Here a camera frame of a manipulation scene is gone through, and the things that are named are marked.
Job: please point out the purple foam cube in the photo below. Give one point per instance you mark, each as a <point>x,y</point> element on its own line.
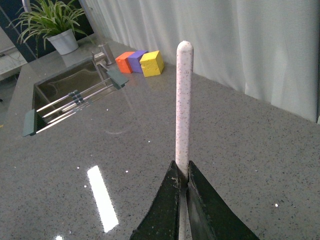
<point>134,60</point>

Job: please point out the steel kitchen faucet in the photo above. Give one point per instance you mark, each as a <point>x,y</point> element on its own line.
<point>101,41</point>

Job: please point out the yellow foam cube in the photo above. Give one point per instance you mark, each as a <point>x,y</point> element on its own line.
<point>152,64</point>

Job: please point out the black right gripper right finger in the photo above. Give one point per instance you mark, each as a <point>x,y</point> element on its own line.
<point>210,217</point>

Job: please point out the extendable sink drying rack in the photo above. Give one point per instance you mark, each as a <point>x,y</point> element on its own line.
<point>34,124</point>

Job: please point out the potted green plant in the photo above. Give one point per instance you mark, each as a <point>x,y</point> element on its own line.
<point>42,20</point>

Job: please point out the white speckled chopstick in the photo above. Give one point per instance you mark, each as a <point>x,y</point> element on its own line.
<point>184,70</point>

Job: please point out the orange foam cube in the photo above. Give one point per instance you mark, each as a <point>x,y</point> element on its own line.
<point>123,62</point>

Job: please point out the steel sink basin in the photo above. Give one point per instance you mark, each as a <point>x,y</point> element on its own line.
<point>69,90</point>

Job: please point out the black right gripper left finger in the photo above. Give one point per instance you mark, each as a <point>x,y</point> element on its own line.
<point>162,220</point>

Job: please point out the white curtain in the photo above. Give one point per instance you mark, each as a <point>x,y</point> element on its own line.
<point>267,49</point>

